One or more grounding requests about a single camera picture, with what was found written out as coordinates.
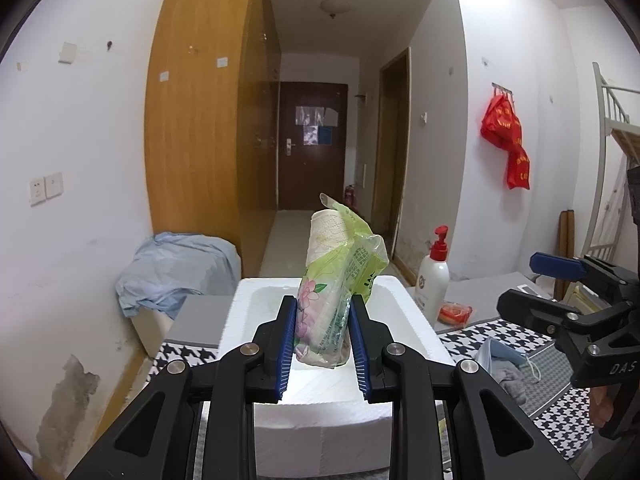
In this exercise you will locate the wall socket panel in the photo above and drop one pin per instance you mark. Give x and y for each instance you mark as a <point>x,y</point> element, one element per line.
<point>41,189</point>

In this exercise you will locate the right hand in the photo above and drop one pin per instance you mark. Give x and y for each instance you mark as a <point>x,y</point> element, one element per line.
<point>600,406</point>

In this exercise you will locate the dark brown door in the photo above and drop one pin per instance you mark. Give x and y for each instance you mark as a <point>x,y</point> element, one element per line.
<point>312,143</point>

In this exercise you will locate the green tissue pack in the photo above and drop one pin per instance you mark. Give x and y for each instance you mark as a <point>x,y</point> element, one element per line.
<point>343,258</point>

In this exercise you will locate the blue face mask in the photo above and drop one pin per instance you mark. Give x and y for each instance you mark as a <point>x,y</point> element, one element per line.
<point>492,350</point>

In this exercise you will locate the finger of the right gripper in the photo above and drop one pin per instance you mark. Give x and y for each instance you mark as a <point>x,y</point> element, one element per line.
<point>540,315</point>
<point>557,267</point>

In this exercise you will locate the wooden wardrobe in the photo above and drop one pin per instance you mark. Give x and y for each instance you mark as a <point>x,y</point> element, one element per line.
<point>210,122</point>

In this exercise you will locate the red snack packet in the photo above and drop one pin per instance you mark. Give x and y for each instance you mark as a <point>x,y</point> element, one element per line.
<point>453,314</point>

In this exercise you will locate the red fire extinguisher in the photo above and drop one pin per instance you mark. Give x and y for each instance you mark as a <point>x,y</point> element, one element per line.
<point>349,196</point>

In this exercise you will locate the white metal bunk bed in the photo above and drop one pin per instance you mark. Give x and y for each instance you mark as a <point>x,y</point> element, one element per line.
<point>617,151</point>

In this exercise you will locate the wooden planks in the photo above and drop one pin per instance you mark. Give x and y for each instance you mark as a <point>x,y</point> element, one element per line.
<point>565,247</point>

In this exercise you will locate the red plastic bag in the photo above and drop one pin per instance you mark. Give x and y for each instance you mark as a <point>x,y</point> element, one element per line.
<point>502,128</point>

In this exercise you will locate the ceiling lamp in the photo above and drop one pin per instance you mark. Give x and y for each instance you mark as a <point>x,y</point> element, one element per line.
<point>334,8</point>

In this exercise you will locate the grey sock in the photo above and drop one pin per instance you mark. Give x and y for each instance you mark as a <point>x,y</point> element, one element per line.
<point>511,379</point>

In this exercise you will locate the white lotion pump bottle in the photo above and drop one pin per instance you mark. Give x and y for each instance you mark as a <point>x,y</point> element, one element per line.
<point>433,277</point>

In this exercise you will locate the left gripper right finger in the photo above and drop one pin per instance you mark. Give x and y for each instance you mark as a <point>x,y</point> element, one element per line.
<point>394,373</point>

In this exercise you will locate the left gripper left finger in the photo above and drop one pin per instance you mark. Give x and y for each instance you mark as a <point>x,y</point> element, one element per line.
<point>254,373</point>

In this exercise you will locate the light blue cloth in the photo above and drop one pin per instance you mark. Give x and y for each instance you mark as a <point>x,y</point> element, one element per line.
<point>169,266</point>

